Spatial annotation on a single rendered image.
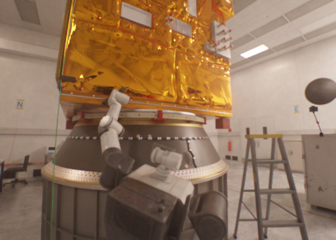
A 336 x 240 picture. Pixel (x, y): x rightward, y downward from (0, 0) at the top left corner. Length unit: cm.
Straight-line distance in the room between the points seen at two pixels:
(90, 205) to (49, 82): 604
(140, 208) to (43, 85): 672
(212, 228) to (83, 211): 106
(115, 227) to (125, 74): 112
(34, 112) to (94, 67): 564
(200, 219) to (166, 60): 143
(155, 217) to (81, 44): 129
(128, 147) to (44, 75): 608
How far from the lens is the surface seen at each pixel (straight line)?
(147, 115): 141
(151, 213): 52
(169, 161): 61
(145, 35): 171
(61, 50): 155
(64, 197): 157
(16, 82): 720
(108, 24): 163
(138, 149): 132
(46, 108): 687
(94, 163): 139
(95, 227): 143
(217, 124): 222
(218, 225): 58
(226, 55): 238
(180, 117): 153
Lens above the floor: 151
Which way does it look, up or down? 8 degrees up
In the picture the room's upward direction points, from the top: straight up
